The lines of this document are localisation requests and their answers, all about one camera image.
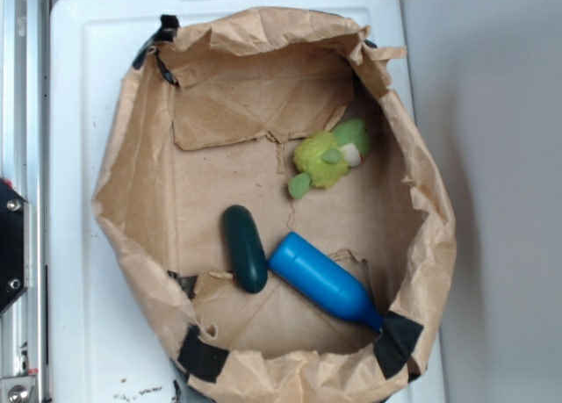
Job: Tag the brown paper lined bin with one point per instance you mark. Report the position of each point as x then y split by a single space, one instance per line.
209 116

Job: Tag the dark green oblong toy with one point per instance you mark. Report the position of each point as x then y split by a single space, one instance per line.
245 249

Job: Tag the black mounting bracket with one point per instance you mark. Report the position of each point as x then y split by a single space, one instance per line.
14 258

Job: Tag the green plush animal toy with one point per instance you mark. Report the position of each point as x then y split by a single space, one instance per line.
323 158

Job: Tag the aluminium frame rail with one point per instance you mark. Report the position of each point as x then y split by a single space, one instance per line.
24 368

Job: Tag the blue plastic bottle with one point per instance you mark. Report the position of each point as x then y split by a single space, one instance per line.
323 281

